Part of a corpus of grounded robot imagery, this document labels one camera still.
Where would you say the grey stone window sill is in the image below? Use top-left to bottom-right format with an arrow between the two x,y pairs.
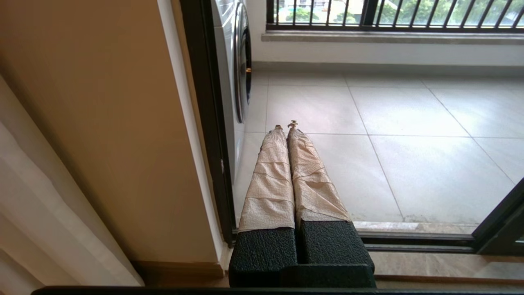
262,32 -> 524,45

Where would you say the white front-load washing machine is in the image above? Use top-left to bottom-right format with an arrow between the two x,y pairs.
211,0 -> 253,224

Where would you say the dark window frame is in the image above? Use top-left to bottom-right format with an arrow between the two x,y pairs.
360,0 -> 381,28

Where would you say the dark framed sliding glass door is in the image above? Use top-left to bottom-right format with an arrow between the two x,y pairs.
472,177 -> 524,255

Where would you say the white curtain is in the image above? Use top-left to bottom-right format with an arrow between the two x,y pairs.
0,76 -> 145,295

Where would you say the brown wooden baseboard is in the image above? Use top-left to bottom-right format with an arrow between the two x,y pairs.
131,260 -> 225,283

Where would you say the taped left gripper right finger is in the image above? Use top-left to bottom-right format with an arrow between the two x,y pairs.
282,120 -> 376,287

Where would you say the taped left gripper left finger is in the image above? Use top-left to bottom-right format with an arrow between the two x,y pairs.
228,125 -> 298,287

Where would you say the black metal balcony railing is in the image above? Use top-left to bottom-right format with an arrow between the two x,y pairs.
266,0 -> 524,33

